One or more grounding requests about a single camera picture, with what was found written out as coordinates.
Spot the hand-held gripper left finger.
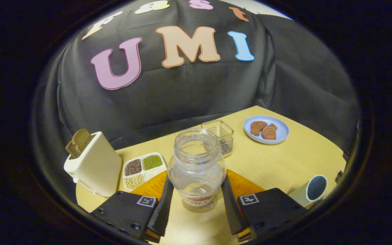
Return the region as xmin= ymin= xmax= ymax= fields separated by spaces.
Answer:
xmin=90 ymin=170 xmax=175 ymax=244

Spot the brown bread slice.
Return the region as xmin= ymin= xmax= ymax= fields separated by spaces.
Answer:
xmin=65 ymin=129 xmax=94 ymax=159

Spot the pile of green beans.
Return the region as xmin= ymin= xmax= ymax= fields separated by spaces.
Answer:
xmin=143 ymin=155 xmax=163 ymax=170

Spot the clear bottle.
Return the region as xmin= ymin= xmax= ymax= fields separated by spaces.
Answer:
xmin=167 ymin=128 xmax=227 ymax=207

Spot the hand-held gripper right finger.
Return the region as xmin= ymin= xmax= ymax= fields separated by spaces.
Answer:
xmin=220 ymin=169 xmax=308 ymax=243

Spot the white cup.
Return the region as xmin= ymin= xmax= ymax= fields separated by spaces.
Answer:
xmin=289 ymin=175 xmax=328 ymax=207

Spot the white toaster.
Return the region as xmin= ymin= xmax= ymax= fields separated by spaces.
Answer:
xmin=63 ymin=131 xmax=123 ymax=198

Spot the black backdrop cloth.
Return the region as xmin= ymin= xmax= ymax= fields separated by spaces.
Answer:
xmin=33 ymin=0 xmax=360 ymax=160

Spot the pile of dark red beans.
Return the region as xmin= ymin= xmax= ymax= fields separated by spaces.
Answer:
xmin=125 ymin=159 xmax=142 ymax=176

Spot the wooden table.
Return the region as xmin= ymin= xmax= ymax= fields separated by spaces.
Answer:
xmin=75 ymin=105 xmax=348 ymax=245

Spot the pile of yellow soybeans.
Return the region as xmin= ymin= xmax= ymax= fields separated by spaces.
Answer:
xmin=125 ymin=174 xmax=145 ymax=190

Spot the light blue plate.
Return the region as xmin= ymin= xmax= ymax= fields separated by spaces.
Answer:
xmin=243 ymin=115 xmax=290 ymax=145

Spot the brown meat piece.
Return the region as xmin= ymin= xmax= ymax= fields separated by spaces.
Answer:
xmin=261 ymin=123 xmax=278 ymax=141
xmin=250 ymin=121 xmax=268 ymax=136

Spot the white divided tray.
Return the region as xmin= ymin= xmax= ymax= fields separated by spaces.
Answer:
xmin=122 ymin=152 xmax=167 ymax=191

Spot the clear ribbed square container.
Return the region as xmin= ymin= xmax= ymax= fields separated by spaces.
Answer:
xmin=201 ymin=119 xmax=234 ymax=158

